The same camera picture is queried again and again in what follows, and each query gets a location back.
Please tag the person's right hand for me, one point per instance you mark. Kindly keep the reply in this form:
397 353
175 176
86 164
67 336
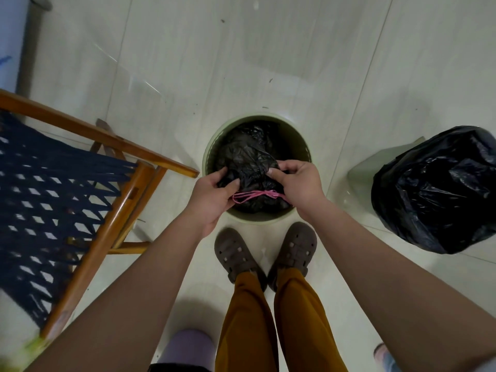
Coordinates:
304 189

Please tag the person's left hand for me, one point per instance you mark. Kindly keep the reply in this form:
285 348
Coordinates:
205 201

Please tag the person's right thumb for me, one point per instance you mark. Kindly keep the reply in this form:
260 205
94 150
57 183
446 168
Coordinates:
277 177

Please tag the person's left thumb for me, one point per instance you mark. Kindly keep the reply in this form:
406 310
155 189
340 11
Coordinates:
228 191

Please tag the black garbage bag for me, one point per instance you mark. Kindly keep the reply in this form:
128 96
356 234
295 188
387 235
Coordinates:
248 158
438 189

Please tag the person's left forearm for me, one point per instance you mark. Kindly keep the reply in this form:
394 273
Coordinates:
135 298

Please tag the person's right forearm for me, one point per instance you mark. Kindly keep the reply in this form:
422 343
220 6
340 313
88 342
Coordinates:
391 290

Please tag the round green trash bin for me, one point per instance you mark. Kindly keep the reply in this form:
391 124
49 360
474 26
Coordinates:
294 141

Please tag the brown left clog shoe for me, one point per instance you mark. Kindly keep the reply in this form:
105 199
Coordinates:
236 253

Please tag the brown clog shoe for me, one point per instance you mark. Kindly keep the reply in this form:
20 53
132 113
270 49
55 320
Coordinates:
294 246
236 253

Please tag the brown right clog shoe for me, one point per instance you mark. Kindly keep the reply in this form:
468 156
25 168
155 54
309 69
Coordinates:
294 246

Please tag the orange-brown trousers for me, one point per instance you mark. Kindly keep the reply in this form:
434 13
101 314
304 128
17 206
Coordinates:
248 329

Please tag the open black garbage bag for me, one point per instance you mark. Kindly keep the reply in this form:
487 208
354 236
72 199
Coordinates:
438 189

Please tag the lilac shirt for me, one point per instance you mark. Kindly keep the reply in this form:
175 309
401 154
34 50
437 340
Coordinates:
190 350

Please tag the navy woven chair seat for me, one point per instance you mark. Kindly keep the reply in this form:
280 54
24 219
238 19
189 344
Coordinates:
46 197

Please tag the pink and blue object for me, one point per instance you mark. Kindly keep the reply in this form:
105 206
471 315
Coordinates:
384 358

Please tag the white and green cloth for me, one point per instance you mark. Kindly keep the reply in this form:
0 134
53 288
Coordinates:
17 337

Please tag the light blue cloth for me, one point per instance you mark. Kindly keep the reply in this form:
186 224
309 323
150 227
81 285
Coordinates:
9 38

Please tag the wooden chair frame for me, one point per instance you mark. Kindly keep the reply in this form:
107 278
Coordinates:
116 213

